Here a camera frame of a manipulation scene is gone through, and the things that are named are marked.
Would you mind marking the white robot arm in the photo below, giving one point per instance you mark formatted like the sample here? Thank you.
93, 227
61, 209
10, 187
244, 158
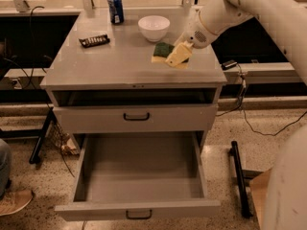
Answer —
285, 21

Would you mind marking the dark snack bar packet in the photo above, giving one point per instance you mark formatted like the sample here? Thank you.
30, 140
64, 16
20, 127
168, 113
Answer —
94, 41

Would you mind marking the grey closed middle drawer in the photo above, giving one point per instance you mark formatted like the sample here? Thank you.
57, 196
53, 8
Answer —
98, 119

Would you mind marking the grey drawer cabinet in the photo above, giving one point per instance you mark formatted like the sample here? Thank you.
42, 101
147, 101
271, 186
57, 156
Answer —
121, 73

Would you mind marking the tan shoe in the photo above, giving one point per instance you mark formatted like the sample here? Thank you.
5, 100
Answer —
13, 202

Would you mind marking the cardboard box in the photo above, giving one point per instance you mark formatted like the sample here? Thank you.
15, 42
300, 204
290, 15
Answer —
259, 192

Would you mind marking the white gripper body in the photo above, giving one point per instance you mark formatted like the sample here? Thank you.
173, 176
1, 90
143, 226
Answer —
194, 33

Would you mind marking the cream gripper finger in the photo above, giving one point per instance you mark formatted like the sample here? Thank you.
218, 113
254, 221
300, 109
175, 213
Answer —
178, 57

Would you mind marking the green and yellow sponge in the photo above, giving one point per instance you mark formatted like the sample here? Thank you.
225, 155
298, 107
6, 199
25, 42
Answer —
161, 52

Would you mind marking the black metal floor leg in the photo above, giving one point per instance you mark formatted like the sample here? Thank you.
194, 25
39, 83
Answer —
234, 152

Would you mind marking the white bowl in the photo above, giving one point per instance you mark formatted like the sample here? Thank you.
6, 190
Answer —
153, 27

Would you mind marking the grey open lower drawer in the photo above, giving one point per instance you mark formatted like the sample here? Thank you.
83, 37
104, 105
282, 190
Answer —
139, 176

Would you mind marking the blue soda can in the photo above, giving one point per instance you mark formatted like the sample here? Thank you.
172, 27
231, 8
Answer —
116, 11

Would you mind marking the black left stand leg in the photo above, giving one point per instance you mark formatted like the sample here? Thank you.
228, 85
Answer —
38, 133

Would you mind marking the black power adapter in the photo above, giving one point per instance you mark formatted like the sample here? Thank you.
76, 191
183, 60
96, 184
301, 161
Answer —
229, 64

